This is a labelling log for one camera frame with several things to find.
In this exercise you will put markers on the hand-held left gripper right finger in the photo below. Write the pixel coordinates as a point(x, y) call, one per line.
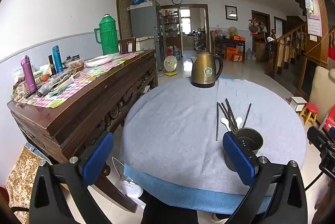
point(236, 158)

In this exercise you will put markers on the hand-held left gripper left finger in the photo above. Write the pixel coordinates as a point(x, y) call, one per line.
point(98, 158)

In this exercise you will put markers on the dark metal utensil cup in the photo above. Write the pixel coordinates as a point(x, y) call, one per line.
point(257, 146)

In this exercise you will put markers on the white plastic appliance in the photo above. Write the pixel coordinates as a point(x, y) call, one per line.
point(130, 186)

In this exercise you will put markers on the red round stool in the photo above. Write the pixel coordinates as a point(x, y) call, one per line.
point(309, 110)

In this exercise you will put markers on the carved dark wooden sideboard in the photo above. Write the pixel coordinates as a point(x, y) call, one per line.
point(86, 106)

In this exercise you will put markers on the white box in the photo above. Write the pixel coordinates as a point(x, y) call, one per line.
point(298, 103)

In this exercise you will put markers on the blue tablecloth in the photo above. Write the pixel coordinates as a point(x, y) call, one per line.
point(183, 194)

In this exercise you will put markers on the round table, grey cloth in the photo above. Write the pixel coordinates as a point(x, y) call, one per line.
point(172, 132)

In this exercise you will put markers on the pink checkered cloth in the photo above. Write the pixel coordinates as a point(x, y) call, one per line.
point(78, 82)

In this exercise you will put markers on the person's dark trousers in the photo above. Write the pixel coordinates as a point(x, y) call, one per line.
point(170, 213)

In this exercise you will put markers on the bronze electric kettle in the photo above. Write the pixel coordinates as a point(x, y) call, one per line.
point(205, 69)

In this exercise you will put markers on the white plate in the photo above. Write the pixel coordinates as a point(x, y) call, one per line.
point(98, 61)

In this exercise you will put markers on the orange bowl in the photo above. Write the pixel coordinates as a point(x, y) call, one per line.
point(44, 77)

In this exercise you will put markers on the clear food container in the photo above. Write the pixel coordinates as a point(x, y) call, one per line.
point(74, 64)

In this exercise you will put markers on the black bottle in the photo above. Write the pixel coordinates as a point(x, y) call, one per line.
point(52, 65)

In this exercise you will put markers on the clear water jug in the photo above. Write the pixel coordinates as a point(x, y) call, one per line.
point(249, 54)

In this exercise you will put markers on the teal drink bottle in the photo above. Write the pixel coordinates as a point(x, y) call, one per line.
point(57, 60)

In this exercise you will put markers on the purple drink bottle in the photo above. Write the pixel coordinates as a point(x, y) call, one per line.
point(29, 76)

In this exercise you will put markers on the wooden stair railing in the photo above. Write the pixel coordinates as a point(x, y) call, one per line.
point(288, 48)

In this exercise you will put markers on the yellow floor fan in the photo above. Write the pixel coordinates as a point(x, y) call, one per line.
point(170, 63)

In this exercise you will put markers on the wooden chair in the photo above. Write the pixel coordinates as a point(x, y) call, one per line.
point(127, 46)

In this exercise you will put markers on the dark wooden side table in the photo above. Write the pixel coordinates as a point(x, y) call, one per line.
point(231, 42)

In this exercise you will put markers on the blue water bottle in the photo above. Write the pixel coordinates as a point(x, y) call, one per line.
point(177, 54)

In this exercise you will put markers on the green thermos jug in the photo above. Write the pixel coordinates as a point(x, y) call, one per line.
point(108, 35)

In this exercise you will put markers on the white chest freezer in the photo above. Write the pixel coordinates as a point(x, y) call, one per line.
point(146, 43)

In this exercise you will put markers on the grey refrigerator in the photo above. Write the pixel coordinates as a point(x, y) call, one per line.
point(145, 22)

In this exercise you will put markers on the brown door curtain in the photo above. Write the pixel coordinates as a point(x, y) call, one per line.
point(125, 6)

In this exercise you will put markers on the wall calendar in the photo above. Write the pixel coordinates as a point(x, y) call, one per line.
point(314, 22)

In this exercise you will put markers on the framed wall picture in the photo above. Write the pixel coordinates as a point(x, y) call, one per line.
point(231, 12)

